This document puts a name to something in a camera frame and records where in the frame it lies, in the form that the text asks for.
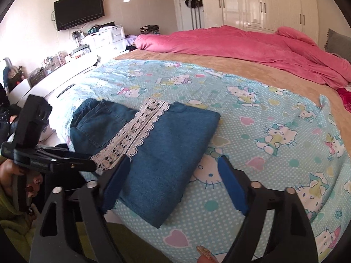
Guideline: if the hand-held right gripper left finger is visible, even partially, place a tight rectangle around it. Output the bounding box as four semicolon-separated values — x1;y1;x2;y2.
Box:
29;155;131;263

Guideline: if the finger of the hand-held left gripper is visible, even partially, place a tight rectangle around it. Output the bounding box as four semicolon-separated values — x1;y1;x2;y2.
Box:
51;157;97;173
36;146;92;162

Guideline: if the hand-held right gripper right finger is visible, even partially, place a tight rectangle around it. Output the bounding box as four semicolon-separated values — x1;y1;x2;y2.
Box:
218;156;319;263

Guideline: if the blue denim pants lace trim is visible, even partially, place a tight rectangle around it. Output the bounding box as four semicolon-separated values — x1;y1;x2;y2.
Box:
69;97;221;229

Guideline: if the person's left hand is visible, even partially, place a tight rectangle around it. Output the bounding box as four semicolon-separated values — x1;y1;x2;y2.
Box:
0;159;45;198

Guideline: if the person's right hand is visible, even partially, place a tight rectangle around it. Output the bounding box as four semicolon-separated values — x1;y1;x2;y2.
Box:
196;245;218;263

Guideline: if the white desk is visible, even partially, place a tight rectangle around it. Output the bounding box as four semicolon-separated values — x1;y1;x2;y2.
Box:
8;53;100;110

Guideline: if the person's yellow-green garment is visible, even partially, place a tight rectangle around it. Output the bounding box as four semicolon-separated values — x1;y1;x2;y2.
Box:
76;221;176;263

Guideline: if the cartoon cat printed blanket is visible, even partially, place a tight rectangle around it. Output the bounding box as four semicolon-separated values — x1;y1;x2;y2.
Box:
49;59;351;263

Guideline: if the white drawer box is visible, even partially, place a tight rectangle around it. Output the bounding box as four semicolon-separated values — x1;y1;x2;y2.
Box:
82;25;126;54

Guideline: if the pink duvet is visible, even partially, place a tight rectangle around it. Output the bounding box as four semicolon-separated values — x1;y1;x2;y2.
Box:
134;25;351;90

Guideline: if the red cloth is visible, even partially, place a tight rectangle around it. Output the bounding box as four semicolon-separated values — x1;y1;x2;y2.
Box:
337;85;351;113

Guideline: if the dark folded clothes pile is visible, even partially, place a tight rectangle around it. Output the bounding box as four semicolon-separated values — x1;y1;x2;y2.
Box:
140;25;160;35

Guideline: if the grey quilted headboard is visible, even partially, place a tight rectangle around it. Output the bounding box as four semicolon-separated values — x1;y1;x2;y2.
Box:
325;29;351;62

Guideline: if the white door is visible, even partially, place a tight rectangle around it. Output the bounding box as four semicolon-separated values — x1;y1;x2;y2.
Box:
172;0;205;32

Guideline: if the white wardrobe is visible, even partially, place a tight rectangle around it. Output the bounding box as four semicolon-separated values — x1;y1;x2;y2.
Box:
203;0;320;45

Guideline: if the black wall television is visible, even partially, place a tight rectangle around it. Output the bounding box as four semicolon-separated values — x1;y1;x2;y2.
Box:
54;0;105;31

